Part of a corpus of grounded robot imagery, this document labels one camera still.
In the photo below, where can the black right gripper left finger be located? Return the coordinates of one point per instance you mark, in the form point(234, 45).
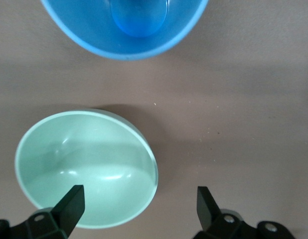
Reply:
point(66, 214)

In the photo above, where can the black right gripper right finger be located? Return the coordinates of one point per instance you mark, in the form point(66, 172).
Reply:
point(211, 219)

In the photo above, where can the light green bowl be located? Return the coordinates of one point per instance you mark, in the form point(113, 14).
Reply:
point(89, 154)

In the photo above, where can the brown table cover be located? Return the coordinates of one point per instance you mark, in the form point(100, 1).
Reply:
point(218, 87)

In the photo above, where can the blue cup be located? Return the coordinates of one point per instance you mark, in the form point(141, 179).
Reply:
point(94, 30)

